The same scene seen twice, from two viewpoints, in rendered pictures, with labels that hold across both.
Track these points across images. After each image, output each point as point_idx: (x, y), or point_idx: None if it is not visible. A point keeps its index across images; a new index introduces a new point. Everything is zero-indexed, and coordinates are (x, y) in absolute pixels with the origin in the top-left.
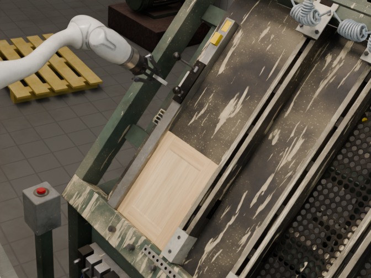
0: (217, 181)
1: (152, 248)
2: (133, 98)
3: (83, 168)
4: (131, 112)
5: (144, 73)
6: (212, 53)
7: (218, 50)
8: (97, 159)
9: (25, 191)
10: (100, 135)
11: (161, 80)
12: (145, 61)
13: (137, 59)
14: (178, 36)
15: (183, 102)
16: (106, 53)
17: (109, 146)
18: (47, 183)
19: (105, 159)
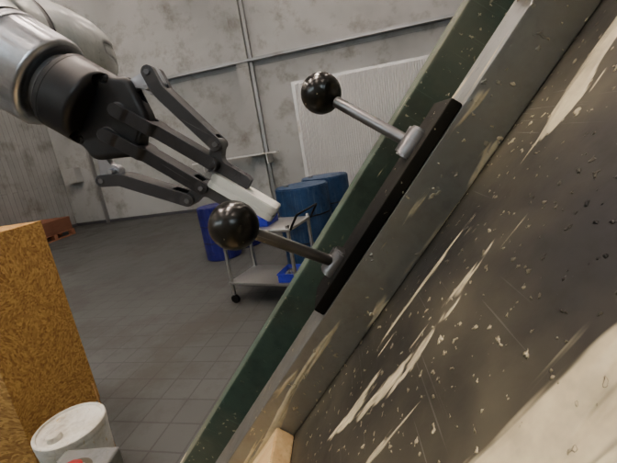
0: None
1: None
2: (294, 285)
3: (192, 445)
4: (293, 327)
5: (127, 149)
6: (506, 34)
7: (551, 6)
8: (210, 434)
9: (62, 457)
10: (234, 374)
11: (234, 192)
12: (119, 94)
13: (12, 57)
14: (438, 86)
15: (339, 306)
16: None
17: (241, 410)
18: (110, 453)
19: None
